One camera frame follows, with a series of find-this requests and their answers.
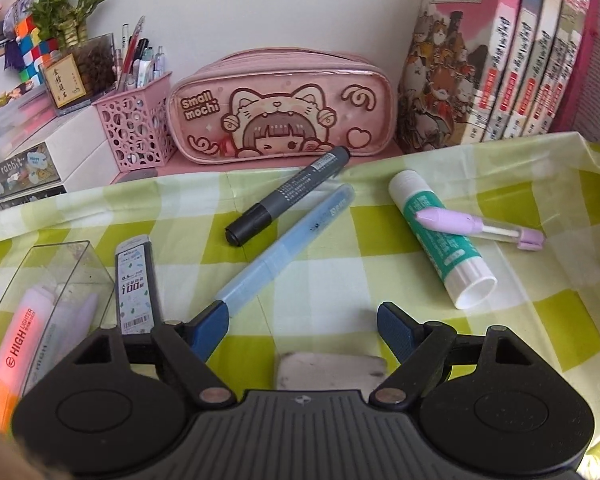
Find bunch of pens in holder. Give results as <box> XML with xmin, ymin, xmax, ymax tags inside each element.
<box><xmin>112</xmin><ymin>15</ymin><xmax>169</xmax><ymax>92</ymax></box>

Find colourful puzzle cube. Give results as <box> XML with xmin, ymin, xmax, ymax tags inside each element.
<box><xmin>2</xmin><ymin>15</ymin><xmax>64</xmax><ymax>86</ymax></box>

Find light blue marker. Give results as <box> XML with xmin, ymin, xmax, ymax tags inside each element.
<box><xmin>215</xmin><ymin>183</ymin><xmax>356</xmax><ymax>319</ymax></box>

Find green checkered tablecloth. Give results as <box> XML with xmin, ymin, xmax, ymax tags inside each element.
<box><xmin>0</xmin><ymin>131</ymin><xmax>600</xmax><ymax>480</ymax></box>

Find purple eraser pen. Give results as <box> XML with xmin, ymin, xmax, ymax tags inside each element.
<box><xmin>415</xmin><ymin>208</ymin><xmax>546</xmax><ymax>251</ymax></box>

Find blue spine book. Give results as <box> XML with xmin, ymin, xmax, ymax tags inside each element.
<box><xmin>490</xmin><ymin>0</ymin><xmax>551</xmax><ymax>141</ymax></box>

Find glass vase with label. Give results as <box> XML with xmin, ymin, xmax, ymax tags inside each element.
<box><xmin>37</xmin><ymin>32</ymin><xmax>119</xmax><ymax>117</ymax></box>

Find pink perforated pen holder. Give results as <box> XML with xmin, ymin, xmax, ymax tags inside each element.
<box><xmin>90</xmin><ymin>71</ymin><xmax>177</xmax><ymax>174</ymax></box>

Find clear lidded storage box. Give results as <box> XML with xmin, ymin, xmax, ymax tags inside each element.
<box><xmin>0</xmin><ymin>95</ymin><xmax>62</xmax><ymax>171</ymax></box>

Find small brown figurine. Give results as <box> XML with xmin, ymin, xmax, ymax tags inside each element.
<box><xmin>0</xmin><ymin>87</ymin><xmax>36</xmax><ymax>114</ymax></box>

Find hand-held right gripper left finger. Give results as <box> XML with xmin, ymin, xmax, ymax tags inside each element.
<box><xmin>77</xmin><ymin>300</ymin><xmax>236</xmax><ymax>407</ymax></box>

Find lucky bamboo plant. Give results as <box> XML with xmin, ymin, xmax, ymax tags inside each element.
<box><xmin>30</xmin><ymin>0</ymin><xmax>116</xmax><ymax>49</ymax></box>

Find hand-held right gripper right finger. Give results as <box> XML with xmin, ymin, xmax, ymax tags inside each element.
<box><xmin>370</xmin><ymin>302</ymin><xmax>528</xmax><ymax>407</ymax></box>

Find black marker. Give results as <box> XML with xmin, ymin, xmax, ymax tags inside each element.
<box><xmin>224</xmin><ymin>145</ymin><xmax>352</xmax><ymax>247</ymax></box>

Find pink cartoon pencil case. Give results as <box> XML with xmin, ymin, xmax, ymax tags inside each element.
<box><xmin>168</xmin><ymin>48</ymin><xmax>395</xmax><ymax>162</ymax></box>

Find pink illustrated book slipcase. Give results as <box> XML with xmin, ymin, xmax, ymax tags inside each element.
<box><xmin>397</xmin><ymin>0</ymin><xmax>600</xmax><ymax>155</ymax></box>

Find clear plastic organizer box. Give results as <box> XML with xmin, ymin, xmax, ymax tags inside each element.
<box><xmin>0</xmin><ymin>240</ymin><xmax>112</xmax><ymax>433</ymax></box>

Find pink spine book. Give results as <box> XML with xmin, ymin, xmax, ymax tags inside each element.
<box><xmin>462</xmin><ymin>0</ymin><xmax>528</xmax><ymax>143</ymax></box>
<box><xmin>530</xmin><ymin>0</ymin><xmax>593</xmax><ymax>136</ymax></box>

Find cream spine book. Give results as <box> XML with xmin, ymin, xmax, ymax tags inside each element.
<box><xmin>510</xmin><ymin>0</ymin><xmax>568</xmax><ymax>138</ymax></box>

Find white drawer organizer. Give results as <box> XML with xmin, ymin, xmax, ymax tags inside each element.
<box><xmin>0</xmin><ymin>107</ymin><xmax>117</xmax><ymax>209</ymax></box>

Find purple tassel charm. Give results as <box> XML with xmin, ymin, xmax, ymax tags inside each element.
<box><xmin>2</xmin><ymin>0</ymin><xmax>37</xmax><ymax>72</ymax></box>

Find orange cap highlighter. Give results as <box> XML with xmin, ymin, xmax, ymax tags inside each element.
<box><xmin>0</xmin><ymin>285</ymin><xmax>57</xmax><ymax>432</ymax></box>

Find grey white eraser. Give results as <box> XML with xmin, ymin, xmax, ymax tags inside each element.
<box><xmin>274</xmin><ymin>352</ymin><xmax>387</xmax><ymax>392</ymax></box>

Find white green glue stick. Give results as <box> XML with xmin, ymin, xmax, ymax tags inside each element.
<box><xmin>388</xmin><ymin>169</ymin><xmax>498</xmax><ymax>310</ymax></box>

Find dark pencil lead case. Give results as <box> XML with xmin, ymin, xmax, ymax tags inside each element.
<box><xmin>114</xmin><ymin>237</ymin><xmax>164</xmax><ymax>337</ymax></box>

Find green cap highlighter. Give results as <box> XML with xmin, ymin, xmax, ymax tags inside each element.
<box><xmin>27</xmin><ymin>284</ymin><xmax>70</xmax><ymax>391</ymax></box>

